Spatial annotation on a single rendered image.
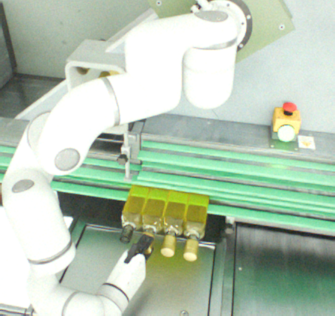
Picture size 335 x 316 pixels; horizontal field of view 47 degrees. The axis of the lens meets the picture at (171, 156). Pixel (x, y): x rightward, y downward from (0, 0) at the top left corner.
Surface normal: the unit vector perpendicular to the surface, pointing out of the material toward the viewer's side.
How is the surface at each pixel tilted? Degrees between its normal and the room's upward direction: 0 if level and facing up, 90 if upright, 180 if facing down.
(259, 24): 1
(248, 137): 90
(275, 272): 89
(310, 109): 0
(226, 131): 90
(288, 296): 91
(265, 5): 1
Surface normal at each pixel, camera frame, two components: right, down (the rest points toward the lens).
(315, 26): -0.17, 0.61
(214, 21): 0.17, -0.53
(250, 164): 0.04, -0.78
